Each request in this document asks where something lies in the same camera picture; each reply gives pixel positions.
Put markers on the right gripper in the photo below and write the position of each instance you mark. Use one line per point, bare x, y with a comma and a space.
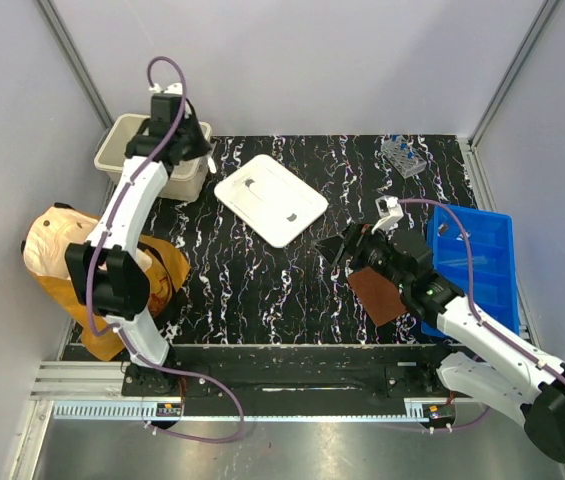
359, 236

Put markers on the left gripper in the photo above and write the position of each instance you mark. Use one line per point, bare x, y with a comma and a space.
203, 146

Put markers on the beige plastic bin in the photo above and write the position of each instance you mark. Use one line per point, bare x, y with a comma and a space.
186, 180

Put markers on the white plastic lid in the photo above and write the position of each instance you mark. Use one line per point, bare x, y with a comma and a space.
271, 200

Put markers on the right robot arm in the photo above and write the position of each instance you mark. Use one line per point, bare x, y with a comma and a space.
510, 375

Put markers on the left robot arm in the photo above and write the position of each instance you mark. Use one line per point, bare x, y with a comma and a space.
128, 283

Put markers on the clear test tube rack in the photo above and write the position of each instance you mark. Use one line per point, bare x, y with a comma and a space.
398, 158

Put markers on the blue compartment tray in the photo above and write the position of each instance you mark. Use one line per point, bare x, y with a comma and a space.
495, 287

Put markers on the cloth bag with items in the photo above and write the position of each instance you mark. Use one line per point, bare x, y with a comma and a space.
43, 252

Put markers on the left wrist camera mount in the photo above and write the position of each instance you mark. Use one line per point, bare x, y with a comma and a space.
172, 89

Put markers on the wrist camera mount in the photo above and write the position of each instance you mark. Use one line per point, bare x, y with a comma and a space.
390, 213
172, 89

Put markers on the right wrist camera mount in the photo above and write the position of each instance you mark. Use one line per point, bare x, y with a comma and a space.
390, 213

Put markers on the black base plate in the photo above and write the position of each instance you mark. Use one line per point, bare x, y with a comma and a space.
378, 371

